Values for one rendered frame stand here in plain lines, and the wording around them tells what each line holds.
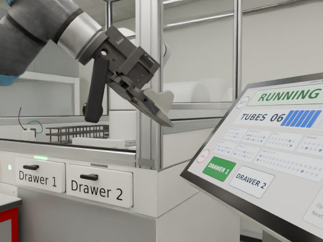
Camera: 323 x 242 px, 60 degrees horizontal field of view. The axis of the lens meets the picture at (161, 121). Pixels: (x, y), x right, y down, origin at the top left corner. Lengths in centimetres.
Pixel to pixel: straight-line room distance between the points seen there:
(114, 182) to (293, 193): 62
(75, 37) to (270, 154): 39
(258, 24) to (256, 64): 53
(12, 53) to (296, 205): 48
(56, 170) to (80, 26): 73
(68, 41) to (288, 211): 42
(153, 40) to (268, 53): 322
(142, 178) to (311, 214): 58
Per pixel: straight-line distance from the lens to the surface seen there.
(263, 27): 411
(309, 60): 389
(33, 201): 131
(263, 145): 56
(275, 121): 59
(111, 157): 96
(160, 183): 88
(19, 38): 52
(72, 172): 107
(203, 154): 69
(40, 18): 51
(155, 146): 85
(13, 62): 53
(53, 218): 123
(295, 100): 60
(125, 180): 91
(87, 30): 50
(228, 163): 59
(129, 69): 50
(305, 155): 48
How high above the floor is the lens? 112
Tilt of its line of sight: 2 degrees down
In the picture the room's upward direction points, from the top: straight up
